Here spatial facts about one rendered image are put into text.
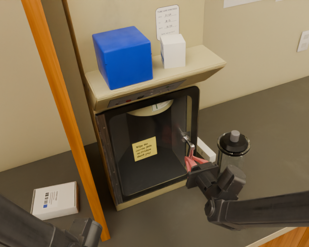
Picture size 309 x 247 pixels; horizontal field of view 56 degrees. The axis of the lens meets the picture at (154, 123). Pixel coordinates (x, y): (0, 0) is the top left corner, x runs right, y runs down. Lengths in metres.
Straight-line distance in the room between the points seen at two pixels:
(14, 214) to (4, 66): 0.77
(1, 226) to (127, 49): 0.37
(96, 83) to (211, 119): 0.88
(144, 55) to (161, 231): 0.63
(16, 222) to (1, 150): 0.91
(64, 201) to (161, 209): 0.35
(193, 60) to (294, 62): 1.16
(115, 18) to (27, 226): 0.45
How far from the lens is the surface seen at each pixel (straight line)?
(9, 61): 1.16
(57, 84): 0.61
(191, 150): 0.92
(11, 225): 0.47
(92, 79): 0.68
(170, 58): 0.67
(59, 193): 1.16
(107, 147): 0.84
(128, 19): 0.69
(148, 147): 0.90
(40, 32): 0.57
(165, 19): 0.72
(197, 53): 0.75
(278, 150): 1.35
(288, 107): 1.61
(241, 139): 0.99
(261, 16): 1.51
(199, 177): 0.88
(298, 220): 0.58
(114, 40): 0.62
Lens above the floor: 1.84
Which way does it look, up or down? 39 degrees down
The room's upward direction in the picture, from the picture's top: 4 degrees counter-clockwise
